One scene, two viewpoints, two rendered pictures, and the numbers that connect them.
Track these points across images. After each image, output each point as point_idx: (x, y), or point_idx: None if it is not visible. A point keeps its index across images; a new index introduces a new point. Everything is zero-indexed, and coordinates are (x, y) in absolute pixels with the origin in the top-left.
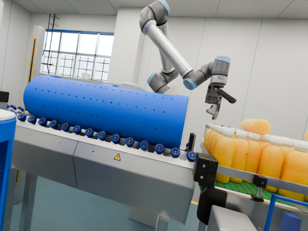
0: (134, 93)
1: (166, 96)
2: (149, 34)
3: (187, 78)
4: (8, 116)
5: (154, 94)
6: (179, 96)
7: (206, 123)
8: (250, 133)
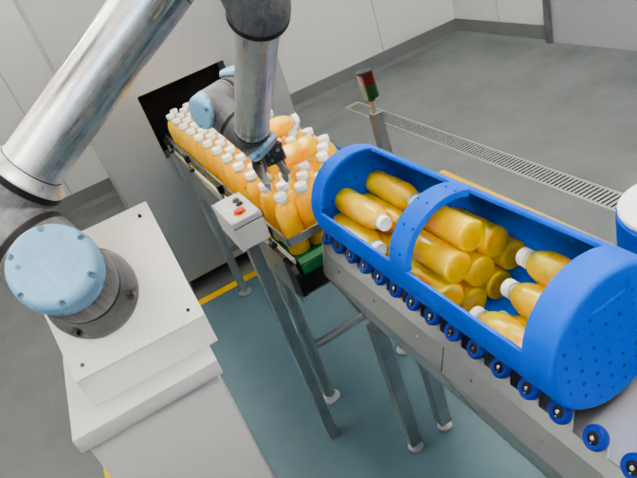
0: (426, 167)
1: (388, 152)
2: (278, 41)
3: (271, 134)
4: (619, 201)
5: (398, 156)
6: (366, 146)
7: (235, 224)
8: (324, 155)
